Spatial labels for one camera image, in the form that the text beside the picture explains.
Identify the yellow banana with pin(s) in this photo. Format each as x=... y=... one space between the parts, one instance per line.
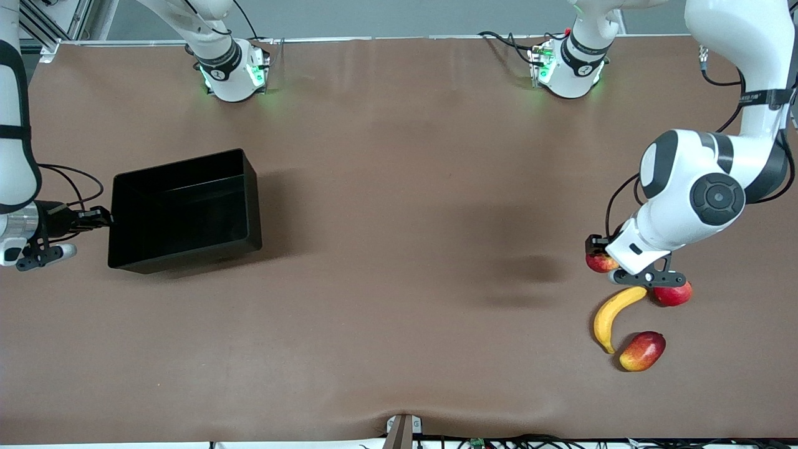
x=608 y=318

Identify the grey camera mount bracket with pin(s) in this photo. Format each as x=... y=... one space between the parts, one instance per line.
x=402 y=433

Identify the red peach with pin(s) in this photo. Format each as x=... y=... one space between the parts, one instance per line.
x=673 y=296

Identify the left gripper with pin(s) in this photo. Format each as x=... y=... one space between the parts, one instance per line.
x=597 y=242

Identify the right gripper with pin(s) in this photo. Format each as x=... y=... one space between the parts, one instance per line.
x=61 y=223

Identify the small red yellow apple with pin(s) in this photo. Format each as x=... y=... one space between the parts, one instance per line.
x=600 y=263

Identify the red yellow mango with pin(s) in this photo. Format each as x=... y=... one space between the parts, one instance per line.
x=643 y=352

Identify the black plastic box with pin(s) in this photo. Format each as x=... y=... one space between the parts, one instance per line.
x=187 y=237

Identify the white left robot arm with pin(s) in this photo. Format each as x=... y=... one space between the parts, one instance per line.
x=692 y=193

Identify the aluminium frame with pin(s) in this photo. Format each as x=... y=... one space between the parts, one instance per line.
x=75 y=19

